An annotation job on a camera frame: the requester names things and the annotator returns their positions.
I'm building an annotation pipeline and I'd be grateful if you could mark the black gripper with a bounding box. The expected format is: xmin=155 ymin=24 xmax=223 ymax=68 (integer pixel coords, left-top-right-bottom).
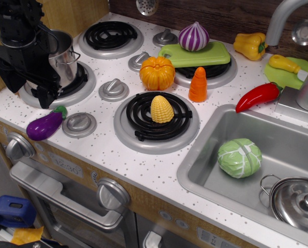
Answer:
xmin=0 ymin=23 xmax=63 ymax=109

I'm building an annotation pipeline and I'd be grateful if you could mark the purple toy eggplant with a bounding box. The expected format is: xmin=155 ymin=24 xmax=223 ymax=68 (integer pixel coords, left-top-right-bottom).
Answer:
xmin=26 ymin=105 xmax=67 ymax=141

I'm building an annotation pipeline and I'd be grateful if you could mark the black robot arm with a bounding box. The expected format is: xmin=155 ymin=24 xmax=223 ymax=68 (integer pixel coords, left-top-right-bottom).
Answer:
xmin=0 ymin=1 xmax=60 ymax=109

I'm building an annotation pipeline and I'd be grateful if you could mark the tall steel pot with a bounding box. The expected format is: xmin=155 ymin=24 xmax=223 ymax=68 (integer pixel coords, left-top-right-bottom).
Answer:
xmin=37 ymin=29 xmax=80 ymax=88

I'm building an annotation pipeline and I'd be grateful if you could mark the steel pot with lid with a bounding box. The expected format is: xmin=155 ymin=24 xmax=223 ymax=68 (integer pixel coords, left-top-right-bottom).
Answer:
xmin=259 ymin=174 xmax=308 ymax=233

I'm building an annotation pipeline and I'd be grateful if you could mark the front left black burner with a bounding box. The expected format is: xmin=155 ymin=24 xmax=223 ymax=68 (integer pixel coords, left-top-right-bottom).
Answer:
xmin=19 ymin=62 xmax=96 ymax=110

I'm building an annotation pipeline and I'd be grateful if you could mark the black burner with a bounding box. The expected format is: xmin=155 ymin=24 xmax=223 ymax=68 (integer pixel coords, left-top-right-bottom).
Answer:
xmin=114 ymin=91 xmax=200 ymax=154
xmin=78 ymin=21 xmax=144 ymax=59
xmin=19 ymin=62 xmax=96 ymax=110
xmin=174 ymin=57 xmax=238 ymax=89

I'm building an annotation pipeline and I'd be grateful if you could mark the silver knob front left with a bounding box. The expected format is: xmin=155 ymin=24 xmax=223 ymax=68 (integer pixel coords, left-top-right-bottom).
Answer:
xmin=62 ymin=113 xmax=97 ymax=138

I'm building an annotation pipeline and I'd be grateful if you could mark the silver knob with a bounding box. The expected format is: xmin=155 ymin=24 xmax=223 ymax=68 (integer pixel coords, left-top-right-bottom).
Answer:
xmin=98 ymin=79 xmax=129 ymax=102
xmin=152 ymin=28 xmax=178 ymax=47
xmin=62 ymin=113 xmax=97 ymax=138
xmin=128 ymin=52 xmax=150 ymax=72

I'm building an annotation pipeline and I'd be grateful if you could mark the silver oven dial left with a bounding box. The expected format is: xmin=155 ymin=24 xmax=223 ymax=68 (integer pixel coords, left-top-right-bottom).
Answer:
xmin=6 ymin=132 xmax=36 ymax=161

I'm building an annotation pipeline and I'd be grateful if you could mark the silver oven dial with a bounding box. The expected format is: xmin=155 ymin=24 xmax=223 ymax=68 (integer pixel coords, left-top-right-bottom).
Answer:
xmin=96 ymin=177 xmax=131 ymax=213
xmin=6 ymin=132 xmax=36 ymax=161

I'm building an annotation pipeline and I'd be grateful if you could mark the silver knob centre left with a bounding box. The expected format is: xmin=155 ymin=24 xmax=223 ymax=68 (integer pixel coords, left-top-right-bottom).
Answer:
xmin=98 ymin=79 xmax=129 ymax=102

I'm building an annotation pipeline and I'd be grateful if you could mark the back left black burner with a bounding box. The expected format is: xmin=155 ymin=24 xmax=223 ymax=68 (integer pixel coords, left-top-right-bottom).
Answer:
xmin=78 ymin=21 xmax=144 ymax=59

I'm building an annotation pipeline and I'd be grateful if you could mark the front right black burner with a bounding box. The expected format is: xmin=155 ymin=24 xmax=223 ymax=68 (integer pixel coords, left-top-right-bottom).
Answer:
xmin=114 ymin=91 xmax=200 ymax=154

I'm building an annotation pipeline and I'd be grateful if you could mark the orange toy pumpkin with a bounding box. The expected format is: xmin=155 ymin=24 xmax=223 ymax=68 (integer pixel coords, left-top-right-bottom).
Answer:
xmin=139 ymin=56 xmax=176 ymax=91

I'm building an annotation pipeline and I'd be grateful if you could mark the yellow toy corn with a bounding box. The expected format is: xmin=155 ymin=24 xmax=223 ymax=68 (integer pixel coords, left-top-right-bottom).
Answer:
xmin=150 ymin=95 xmax=175 ymax=123

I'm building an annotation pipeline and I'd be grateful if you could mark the silver oven dial right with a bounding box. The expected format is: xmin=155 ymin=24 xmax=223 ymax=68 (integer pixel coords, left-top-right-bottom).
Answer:
xmin=96 ymin=177 xmax=131 ymax=213

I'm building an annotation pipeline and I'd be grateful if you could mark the blue plastic object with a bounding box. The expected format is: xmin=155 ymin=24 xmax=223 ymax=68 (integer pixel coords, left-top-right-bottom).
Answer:
xmin=0 ymin=195 xmax=37 ymax=228

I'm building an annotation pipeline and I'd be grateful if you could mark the silver knob back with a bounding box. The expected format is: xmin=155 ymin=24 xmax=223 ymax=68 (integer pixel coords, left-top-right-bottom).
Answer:
xmin=152 ymin=28 xmax=178 ymax=47

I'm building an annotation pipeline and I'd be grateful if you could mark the hanging perforated steel spoon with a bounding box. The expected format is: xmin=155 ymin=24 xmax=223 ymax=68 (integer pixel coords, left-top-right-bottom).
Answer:
xmin=136 ymin=0 xmax=159 ymax=16

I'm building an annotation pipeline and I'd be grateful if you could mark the yellow cloth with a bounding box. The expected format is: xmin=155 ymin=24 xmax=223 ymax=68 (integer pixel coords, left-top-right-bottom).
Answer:
xmin=10 ymin=226 xmax=44 ymax=245

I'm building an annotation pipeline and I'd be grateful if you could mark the orange toy carrot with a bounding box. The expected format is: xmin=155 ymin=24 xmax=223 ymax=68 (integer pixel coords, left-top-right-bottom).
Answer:
xmin=188 ymin=67 xmax=207 ymax=102

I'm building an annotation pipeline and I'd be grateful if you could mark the purple striped toy onion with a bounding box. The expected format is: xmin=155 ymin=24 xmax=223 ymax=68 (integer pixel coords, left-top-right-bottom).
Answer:
xmin=178 ymin=22 xmax=210 ymax=52

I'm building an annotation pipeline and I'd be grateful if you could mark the back right black burner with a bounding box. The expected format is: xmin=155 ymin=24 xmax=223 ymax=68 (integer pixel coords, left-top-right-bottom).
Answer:
xmin=174 ymin=57 xmax=238 ymax=89

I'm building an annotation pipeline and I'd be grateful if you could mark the green cutting board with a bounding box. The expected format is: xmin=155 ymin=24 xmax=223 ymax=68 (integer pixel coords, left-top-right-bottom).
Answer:
xmin=158 ymin=41 xmax=231 ymax=68

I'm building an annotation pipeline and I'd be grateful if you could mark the green toy cabbage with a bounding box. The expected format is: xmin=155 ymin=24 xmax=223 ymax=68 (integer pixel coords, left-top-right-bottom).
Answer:
xmin=217 ymin=138 xmax=262 ymax=179

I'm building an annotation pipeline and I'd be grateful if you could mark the yellow toy bell pepper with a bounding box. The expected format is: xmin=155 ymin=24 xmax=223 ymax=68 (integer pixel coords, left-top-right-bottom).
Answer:
xmin=233 ymin=33 xmax=268 ymax=61

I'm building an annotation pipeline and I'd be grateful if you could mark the red toy chili pepper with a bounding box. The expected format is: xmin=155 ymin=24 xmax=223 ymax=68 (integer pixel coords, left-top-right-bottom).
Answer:
xmin=235 ymin=82 xmax=283 ymax=113

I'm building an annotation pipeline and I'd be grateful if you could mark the light green plate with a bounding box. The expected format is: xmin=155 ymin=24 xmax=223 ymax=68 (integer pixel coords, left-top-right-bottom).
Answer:
xmin=264 ymin=57 xmax=308 ymax=89

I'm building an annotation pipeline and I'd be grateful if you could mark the silver sink basin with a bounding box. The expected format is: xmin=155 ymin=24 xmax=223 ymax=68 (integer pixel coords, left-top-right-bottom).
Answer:
xmin=177 ymin=105 xmax=308 ymax=246

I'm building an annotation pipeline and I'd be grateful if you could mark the silver faucet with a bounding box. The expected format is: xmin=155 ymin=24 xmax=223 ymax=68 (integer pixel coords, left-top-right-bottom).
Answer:
xmin=266 ymin=1 xmax=308 ymax=111

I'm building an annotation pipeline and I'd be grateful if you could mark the silver oven door handle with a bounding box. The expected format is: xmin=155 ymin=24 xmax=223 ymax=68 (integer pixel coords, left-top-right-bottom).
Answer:
xmin=10 ymin=162 xmax=123 ymax=233

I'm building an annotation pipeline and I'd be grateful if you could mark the silver dishwasher handle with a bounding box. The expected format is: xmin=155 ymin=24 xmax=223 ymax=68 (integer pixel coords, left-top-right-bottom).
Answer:
xmin=143 ymin=231 xmax=162 ymax=248

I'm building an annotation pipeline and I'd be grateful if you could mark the yellow handled toy knife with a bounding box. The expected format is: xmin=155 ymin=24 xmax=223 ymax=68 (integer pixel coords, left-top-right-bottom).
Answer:
xmin=269 ymin=55 xmax=308 ymax=81

